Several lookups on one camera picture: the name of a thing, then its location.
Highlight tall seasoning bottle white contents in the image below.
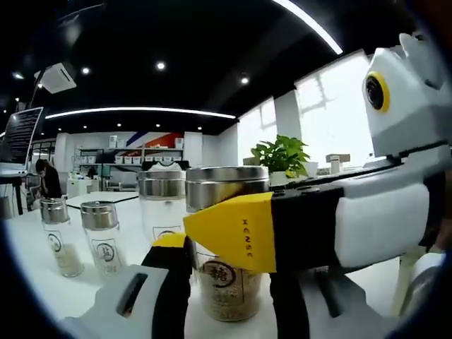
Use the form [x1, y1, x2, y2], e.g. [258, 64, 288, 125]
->
[137, 169, 188, 248]

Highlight ceiling air conditioner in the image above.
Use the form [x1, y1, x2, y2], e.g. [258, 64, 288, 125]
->
[34, 62, 78, 95]

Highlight black and white shirt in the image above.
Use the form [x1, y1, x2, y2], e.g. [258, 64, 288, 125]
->
[141, 158, 191, 174]

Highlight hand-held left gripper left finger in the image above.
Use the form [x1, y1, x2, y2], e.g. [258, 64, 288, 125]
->
[59, 232, 198, 339]

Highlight short glass seasoning bottle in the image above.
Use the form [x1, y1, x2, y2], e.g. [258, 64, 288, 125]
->
[39, 198, 85, 279]
[80, 201, 125, 277]

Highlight open laptop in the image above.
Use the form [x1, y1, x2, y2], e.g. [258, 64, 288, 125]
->
[4, 107, 44, 167]

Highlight green potted plant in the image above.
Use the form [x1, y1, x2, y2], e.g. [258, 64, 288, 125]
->
[250, 134, 311, 185]

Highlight narrow window white blinds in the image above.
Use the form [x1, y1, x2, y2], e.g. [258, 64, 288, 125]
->
[238, 95, 277, 167]

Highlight row of white storage boxes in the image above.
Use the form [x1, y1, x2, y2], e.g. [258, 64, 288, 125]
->
[79, 133, 184, 165]

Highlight storage shelf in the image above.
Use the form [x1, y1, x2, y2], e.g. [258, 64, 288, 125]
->
[78, 147, 185, 167]

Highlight wide window white blinds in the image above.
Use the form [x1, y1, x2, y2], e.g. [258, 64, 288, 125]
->
[294, 48, 376, 169]

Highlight white cabinet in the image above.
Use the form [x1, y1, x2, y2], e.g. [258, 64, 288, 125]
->
[66, 176, 95, 198]

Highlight curved ceiling light strip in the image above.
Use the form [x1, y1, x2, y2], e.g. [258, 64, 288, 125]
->
[44, 107, 237, 121]

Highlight tall seasoning bottle brown contents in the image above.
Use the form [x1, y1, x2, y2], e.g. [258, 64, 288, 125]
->
[184, 165, 272, 323]

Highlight standing desk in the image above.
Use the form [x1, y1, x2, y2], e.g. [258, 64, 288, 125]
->
[0, 164, 31, 216]

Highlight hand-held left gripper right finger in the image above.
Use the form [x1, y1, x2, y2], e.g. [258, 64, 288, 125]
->
[270, 266, 403, 339]

